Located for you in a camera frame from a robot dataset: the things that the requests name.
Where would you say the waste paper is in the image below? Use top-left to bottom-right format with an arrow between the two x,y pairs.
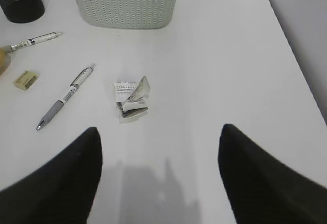
113,76 -> 150,124

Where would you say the pale green plastic basket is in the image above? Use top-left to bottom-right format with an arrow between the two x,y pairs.
75,0 -> 176,30

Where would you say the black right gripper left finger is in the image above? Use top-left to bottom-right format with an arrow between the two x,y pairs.
1,127 -> 103,223

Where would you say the yellow eraser right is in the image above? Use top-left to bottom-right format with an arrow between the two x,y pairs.
13,70 -> 38,91

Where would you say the grey grip clear pen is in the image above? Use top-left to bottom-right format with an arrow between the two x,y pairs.
36,63 -> 96,131

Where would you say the cream barrel pen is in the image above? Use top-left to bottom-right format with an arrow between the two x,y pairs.
1,32 -> 63,54

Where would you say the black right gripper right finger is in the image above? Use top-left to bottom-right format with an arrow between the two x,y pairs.
218,124 -> 326,223

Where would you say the yellow mango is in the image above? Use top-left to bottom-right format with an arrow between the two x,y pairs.
0,48 -> 11,75

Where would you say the black mesh pen holder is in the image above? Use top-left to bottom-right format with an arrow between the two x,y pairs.
1,0 -> 45,23

